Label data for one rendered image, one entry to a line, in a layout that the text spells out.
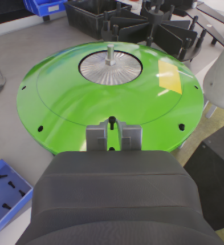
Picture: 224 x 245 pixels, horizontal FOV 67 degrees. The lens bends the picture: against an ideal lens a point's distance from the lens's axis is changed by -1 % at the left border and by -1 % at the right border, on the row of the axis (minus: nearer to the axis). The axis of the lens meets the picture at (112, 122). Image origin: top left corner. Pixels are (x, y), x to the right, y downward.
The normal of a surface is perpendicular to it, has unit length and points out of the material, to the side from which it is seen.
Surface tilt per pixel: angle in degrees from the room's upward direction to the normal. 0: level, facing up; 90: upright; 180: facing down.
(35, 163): 0
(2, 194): 0
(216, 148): 0
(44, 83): 17
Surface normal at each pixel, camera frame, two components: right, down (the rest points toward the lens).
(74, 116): -0.14, -0.36
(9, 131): 0.00, -0.65
